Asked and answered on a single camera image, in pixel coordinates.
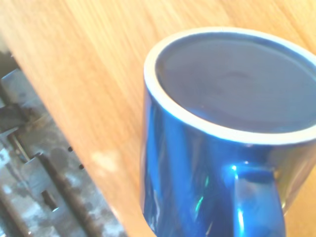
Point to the glossy blue mug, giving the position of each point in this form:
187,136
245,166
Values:
187,153

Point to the open dishwasher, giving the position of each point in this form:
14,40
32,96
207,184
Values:
37,177

